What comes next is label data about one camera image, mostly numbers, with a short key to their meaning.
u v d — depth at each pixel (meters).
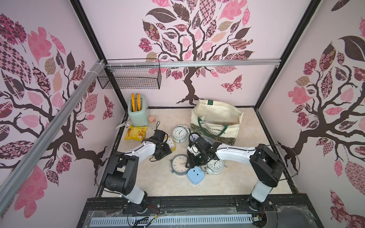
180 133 0.98
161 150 0.80
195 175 0.81
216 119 1.04
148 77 0.79
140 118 1.00
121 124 1.05
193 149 0.76
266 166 0.46
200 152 0.76
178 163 0.87
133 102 0.95
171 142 0.96
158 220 0.70
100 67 0.83
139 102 0.97
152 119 0.99
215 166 0.83
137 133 1.00
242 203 0.73
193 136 0.99
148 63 0.91
